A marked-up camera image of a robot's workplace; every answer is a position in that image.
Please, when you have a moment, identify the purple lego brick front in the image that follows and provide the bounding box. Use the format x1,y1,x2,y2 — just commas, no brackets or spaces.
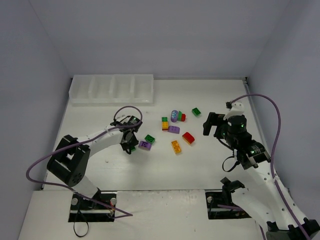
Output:
138,141,152,151

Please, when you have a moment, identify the purple lego brick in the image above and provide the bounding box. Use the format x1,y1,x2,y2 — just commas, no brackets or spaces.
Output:
138,141,152,151
167,125,180,134

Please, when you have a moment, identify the orange lego brick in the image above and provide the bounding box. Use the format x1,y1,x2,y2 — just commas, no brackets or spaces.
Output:
171,140,182,155

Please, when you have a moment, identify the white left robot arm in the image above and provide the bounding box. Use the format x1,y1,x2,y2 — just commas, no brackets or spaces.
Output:
46,115,142,201

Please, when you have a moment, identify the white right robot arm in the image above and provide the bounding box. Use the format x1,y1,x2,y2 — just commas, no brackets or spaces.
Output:
203,112,320,240

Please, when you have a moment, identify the red yellow lego brick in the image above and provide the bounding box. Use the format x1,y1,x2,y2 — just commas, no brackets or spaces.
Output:
182,132,195,145

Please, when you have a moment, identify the green yellow red lego stack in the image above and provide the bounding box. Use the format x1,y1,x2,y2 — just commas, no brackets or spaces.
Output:
161,117,169,131

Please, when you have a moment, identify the purple flower lego piece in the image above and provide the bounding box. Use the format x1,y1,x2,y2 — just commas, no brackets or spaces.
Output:
170,110,179,123

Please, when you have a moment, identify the purple lego brick center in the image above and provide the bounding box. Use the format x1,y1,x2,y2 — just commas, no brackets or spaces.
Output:
167,125,180,134

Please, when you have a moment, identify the clear plastic compartment tray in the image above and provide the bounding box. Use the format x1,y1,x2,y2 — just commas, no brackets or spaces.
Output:
68,74,154,106

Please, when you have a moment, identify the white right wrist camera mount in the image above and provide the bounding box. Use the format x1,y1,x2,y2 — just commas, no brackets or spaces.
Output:
223,101,245,120

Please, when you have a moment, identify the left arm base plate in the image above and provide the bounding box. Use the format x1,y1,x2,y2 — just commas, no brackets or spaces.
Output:
68,194,115,223

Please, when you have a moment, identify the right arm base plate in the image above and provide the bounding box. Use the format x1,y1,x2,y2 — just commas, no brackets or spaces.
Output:
205,190,251,220

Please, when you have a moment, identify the black thin loop cable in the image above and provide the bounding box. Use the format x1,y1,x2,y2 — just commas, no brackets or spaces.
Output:
72,209,90,238

